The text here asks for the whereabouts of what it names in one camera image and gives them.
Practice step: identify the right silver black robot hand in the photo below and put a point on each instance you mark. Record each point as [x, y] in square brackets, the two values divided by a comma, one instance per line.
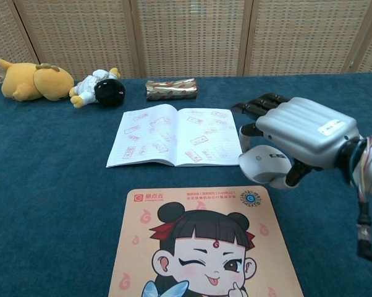
[309, 130]

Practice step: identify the cartoon girl mouse pad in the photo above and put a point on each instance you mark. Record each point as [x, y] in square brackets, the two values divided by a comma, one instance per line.
[204, 247]

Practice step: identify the open stamped notebook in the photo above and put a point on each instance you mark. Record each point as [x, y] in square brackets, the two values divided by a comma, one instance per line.
[176, 136]

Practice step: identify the gold foil packet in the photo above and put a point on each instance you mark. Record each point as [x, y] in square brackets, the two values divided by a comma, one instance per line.
[171, 89]

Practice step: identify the woven bamboo folding screen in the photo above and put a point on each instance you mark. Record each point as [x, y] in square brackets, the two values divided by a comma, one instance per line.
[186, 37]

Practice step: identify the black haired white clothed doll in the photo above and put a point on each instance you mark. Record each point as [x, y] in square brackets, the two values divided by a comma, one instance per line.
[96, 88]

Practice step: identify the blue felt table cover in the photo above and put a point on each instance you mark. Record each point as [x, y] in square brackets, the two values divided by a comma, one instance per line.
[50, 185]

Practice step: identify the yellow plush toy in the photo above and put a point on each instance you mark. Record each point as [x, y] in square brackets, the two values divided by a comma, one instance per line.
[31, 82]

